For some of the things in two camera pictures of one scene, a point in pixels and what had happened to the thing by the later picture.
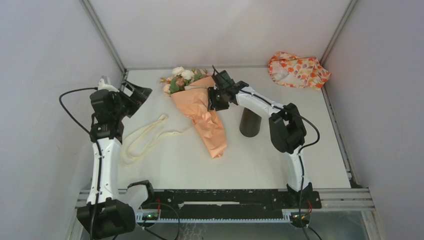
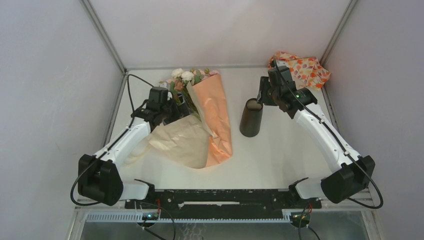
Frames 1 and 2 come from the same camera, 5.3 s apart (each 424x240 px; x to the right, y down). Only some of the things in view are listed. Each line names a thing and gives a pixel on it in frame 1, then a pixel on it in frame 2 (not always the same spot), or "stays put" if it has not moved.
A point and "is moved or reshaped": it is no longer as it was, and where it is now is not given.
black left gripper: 139,96 → 181,110
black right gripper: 213,102 → 262,97
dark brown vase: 250,123 stays put
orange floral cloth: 288,70 stays put
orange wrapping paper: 193,100 is moved or reshaped
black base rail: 231,200 stays put
